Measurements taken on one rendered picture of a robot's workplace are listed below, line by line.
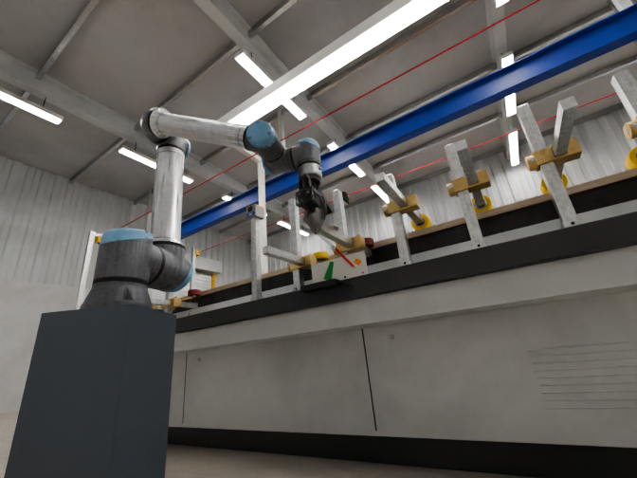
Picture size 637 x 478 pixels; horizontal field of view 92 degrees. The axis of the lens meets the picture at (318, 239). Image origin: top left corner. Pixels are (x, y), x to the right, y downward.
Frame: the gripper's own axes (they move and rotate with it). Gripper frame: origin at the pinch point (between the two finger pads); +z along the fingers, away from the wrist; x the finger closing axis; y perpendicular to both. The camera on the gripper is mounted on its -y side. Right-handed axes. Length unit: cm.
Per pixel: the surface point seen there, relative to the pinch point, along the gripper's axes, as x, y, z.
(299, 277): -27.6, -25.6, 5.6
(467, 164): 50, -10, -11
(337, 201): -3.4, -24.7, -24.3
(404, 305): 17.0, -28.5, 25.1
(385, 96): -56, -373, -432
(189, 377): -133, -48, 44
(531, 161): 67, -25, -13
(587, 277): 70, -29, 25
